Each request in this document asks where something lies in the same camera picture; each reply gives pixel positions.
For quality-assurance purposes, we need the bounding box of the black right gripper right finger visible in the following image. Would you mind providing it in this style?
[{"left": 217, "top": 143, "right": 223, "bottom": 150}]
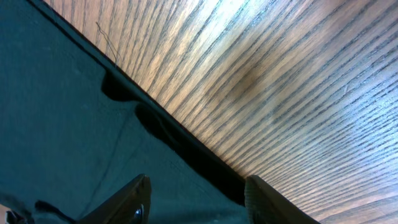
[{"left": 244, "top": 175, "right": 319, "bottom": 224}]

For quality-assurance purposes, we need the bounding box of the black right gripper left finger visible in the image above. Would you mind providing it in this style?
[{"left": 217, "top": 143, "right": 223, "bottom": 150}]
[{"left": 76, "top": 174, "right": 152, "bottom": 224}]

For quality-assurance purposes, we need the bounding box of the black t-shirt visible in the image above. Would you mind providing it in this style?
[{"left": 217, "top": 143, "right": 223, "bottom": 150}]
[{"left": 1, "top": 1, "right": 248, "bottom": 223}]

